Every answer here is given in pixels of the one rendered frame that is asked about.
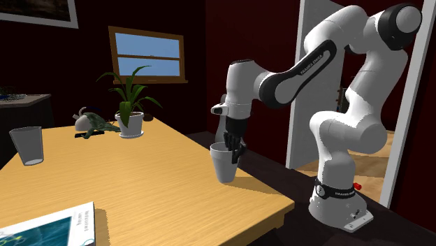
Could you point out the green plant in white pot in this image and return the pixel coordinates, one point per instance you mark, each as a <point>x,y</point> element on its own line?
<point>131,124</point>

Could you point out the book with teal cover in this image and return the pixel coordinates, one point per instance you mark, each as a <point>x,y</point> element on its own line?
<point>51,230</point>

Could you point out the dark sideboard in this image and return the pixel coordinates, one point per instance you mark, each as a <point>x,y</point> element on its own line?
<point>24,112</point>

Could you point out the white door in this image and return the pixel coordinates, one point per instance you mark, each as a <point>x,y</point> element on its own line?
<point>311,112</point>

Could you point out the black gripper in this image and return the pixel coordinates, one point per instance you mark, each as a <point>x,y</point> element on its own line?
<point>235,126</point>

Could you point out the green lizard figure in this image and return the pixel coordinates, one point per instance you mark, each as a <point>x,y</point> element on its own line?
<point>97,122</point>

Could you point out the white framed wall picture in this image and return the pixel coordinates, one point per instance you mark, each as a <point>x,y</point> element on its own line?
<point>37,12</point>

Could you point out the wooden table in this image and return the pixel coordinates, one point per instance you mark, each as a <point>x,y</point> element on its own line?
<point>143,184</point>

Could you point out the wooden framed window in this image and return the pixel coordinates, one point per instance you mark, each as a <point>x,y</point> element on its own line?
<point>150,54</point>

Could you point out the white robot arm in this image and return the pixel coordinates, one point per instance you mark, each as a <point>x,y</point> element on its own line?
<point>344,129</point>

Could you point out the white teapot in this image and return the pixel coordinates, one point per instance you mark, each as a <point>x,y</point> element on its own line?
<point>80,123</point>

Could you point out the dark robot stand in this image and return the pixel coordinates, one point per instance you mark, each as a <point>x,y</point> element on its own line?
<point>299,225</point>

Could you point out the grey cup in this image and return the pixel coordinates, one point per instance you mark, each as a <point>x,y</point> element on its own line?
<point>29,144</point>

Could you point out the white cup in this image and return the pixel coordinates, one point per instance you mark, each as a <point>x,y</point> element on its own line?
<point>223,167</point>

